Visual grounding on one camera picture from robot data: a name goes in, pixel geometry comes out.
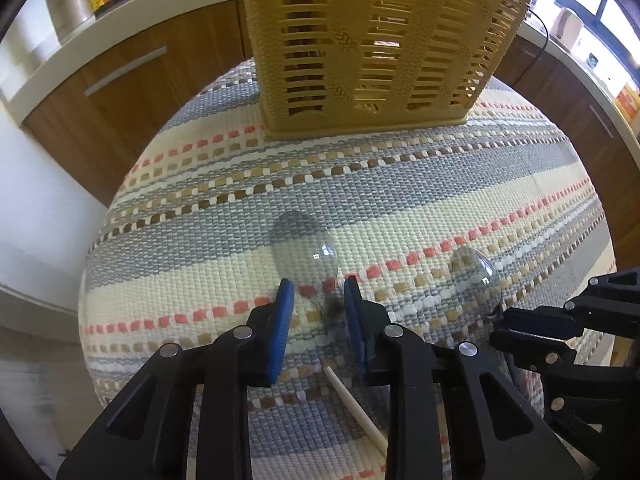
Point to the clear plastic spoon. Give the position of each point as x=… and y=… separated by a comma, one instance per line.
x=300, y=245
x=472, y=265

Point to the striped woven table mat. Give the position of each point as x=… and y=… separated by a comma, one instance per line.
x=400, y=195

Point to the wooden chopstick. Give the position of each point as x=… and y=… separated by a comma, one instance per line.
x=355, y=407

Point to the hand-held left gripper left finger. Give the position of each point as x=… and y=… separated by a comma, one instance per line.
x=280, y=335

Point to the wooden base cabinet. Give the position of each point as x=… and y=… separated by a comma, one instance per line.
x=165, y=95

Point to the white electric kettle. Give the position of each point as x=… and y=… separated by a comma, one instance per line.
x=566, y=23

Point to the orange bottle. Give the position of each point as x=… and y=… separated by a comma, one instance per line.
x=627, y=100

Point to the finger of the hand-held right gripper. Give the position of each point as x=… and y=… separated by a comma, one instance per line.
x=545, y=357
x=540, y=321

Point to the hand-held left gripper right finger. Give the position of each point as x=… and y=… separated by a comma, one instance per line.
x=356, y=330

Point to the yellow plastic slotted basket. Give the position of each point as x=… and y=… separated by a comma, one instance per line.
x=370, y=45

